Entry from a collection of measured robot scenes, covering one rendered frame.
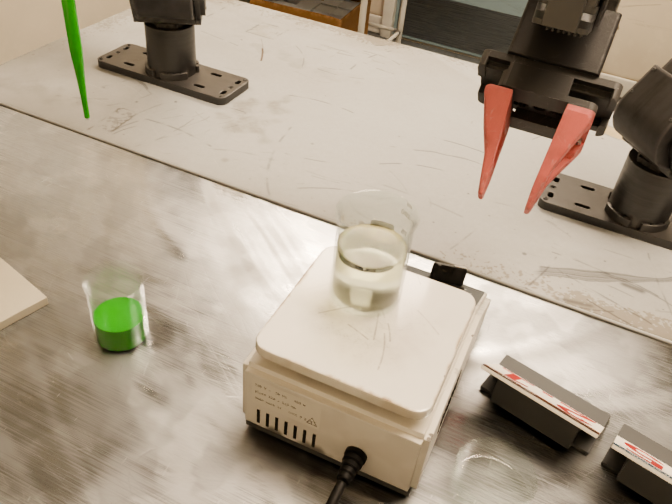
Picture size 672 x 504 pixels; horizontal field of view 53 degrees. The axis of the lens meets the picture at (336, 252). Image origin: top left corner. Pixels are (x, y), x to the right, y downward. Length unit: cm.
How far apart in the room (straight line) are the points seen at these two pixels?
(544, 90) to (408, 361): 22
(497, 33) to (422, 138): 264
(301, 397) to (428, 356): 8
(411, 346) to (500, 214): 32
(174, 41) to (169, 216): 29
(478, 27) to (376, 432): 313
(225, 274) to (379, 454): 24
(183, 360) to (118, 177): 27
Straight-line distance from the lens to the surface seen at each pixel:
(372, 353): 43
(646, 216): 76
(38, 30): 220
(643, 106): 71
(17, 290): 61
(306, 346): 43
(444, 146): 83
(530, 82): 51
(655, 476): 51
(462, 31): 350
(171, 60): 90
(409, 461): 44
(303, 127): 83
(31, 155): 80
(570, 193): 78
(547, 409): 51
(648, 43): 340
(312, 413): 44
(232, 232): 65
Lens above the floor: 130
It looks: 39 degrees down
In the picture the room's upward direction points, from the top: 7 degrees clockwise
